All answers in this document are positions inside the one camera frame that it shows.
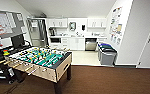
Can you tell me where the stainless steel dishwasher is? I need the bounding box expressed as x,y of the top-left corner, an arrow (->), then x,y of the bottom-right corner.
85,38 -> 98,52

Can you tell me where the white lower cabinet door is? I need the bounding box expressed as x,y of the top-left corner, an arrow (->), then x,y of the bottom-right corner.
77,37 -> 87,51
69,37 -> 79,51

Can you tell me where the white cabinet door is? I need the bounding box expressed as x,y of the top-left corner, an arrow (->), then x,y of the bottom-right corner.
69,37 -> 79,51
87,18 -> 95,29
47,18 -> 56,29
77,37 -> 87,51
100,18 -> 108,29
54,18 -> 62,29
60,18 -> 69,29
93,18 -> 102,29

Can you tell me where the white drawer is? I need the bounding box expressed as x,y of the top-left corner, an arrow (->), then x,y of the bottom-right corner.
96,37 -> 107,43
60,40 -> 71,46
60,37 -> 71,42
60,44 -> 71,51

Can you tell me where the black soap dispenser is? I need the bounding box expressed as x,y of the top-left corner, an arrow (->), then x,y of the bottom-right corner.
81,24 -> 87,32

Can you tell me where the white upper cabinet door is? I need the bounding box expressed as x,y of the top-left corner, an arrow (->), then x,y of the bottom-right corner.
47,18 -> 56,29
100,18 -> 108,29
93,18 -> 102,29
60,18 -> 69,29
87,18 -> 95,29
54,18 -> 62,29

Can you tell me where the dark countertop appliance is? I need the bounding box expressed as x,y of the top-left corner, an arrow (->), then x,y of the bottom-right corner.
48,27 -> 56,37

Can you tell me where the grey bin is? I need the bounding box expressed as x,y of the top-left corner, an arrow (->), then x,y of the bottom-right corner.
98,44 -> 115,64
99,48 -> 118,67

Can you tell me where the wooden foosball table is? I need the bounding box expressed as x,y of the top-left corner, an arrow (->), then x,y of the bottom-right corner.
0,46 -> 73,94

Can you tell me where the stainless steel refrigerator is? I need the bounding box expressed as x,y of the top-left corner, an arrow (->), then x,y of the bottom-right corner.
26,17 -> 49,48

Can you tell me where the brown blue framed notice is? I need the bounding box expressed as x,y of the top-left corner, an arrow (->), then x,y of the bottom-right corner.
116,23 -> 124,35

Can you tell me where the black computer monitor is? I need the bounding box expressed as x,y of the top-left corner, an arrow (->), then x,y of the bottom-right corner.
10,33 -> 26,50

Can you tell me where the grey bulletin board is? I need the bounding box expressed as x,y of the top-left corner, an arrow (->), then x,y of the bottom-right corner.
0,9 -> 28,40

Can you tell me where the grey wire basket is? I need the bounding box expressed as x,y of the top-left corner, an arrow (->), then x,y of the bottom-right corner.
32,14 -> 47,20

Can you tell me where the colourful wall poster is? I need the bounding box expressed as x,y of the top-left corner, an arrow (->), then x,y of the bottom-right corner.
108,6 -> 124,38

